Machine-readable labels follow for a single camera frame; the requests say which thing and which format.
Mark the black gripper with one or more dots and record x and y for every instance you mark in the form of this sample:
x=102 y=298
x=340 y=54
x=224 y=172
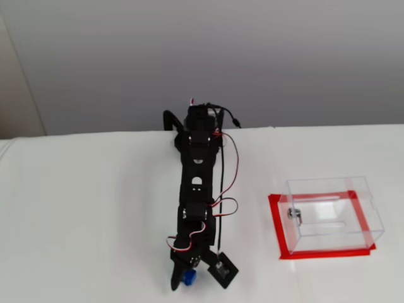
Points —
x=187 y=252

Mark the blue lego brick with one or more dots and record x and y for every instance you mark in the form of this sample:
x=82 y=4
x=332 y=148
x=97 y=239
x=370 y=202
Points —
x=190 y=277

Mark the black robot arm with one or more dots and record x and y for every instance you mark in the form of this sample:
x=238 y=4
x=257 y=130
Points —
x=195 y=189

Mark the silver box lock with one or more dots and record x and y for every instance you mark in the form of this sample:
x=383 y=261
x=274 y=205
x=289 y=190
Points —
x=293 y=214

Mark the transparent plastic box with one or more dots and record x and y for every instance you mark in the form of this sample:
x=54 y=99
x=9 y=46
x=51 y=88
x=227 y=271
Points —
x=331 y=217

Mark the black table clamp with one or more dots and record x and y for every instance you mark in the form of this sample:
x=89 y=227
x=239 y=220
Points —
x=168 y=118

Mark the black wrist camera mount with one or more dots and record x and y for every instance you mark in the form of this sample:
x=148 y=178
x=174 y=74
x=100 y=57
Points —
x=224 y=270

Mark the red tape frame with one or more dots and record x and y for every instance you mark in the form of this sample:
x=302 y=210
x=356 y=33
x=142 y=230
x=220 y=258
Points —
x=325 y=255

